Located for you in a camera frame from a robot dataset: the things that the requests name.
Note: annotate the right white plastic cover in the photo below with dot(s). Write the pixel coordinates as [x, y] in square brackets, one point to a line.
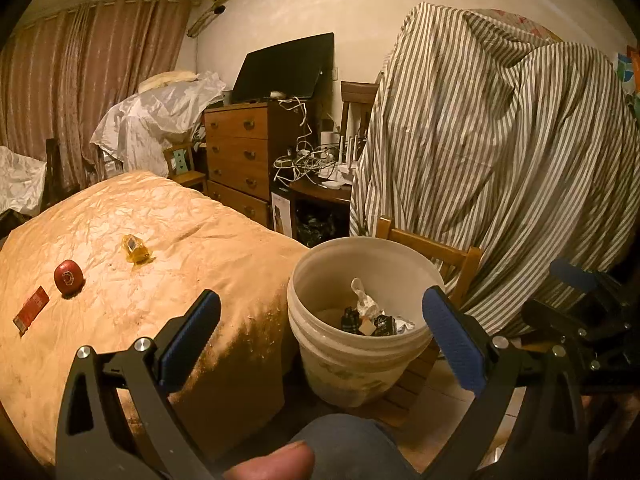
[134, 133]

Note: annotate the white plastic cover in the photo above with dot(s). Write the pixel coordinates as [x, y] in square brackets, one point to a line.
[22, 180]
[134, 133]

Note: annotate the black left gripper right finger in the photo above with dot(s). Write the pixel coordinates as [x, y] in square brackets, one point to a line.
[548, 439]

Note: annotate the white pillow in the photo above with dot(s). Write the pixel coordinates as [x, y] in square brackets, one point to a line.
[163, 79]

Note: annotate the person thumb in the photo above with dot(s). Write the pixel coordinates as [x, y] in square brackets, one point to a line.
[295, 461]

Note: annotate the wooden dresser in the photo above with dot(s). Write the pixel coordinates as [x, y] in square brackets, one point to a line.
[242, 143]

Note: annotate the white tissue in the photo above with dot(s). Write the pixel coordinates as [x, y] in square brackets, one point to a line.
[366, 305]

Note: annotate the red apple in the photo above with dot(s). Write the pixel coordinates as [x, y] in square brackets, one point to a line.
[68, 278]

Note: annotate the left white plastic cover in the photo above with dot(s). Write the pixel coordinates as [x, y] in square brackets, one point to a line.
[22, 180]

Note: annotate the white plastic bucket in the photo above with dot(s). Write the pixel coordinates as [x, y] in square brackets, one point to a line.
[349, 360]

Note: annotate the red carton box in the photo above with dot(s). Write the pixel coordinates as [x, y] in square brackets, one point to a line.
[32, 307]

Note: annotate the yellow plastic bottle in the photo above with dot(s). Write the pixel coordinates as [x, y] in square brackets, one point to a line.
[136, 251]

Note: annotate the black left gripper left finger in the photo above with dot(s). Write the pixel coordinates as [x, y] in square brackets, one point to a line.
[94, 440]

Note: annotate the striped cloth cover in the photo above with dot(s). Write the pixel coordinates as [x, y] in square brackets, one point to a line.
[485, 135]

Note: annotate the wooden chair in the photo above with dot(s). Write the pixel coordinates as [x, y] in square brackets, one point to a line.
[458, 265]

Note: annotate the black television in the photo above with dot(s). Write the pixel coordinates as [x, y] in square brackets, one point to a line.
[293, 68]

